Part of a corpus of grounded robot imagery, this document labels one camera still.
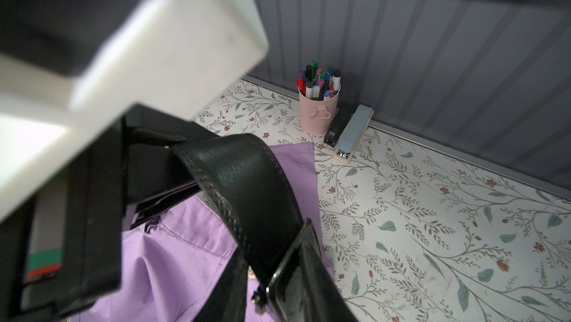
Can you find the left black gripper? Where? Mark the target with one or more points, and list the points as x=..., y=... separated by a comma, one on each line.
x=61, y=250

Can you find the purple trousers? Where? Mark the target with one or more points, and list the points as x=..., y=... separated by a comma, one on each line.
x=169, y=267

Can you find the black leather belt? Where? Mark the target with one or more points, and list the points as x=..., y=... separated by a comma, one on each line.
x=277, y=265

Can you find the pink pen cup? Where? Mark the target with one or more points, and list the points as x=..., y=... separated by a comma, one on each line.
x=316, y=116

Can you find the light blue stapler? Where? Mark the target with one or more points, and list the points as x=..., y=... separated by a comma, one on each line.
x=352, y=133

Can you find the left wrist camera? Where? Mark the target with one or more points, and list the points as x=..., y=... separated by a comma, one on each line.
x=70, y=68

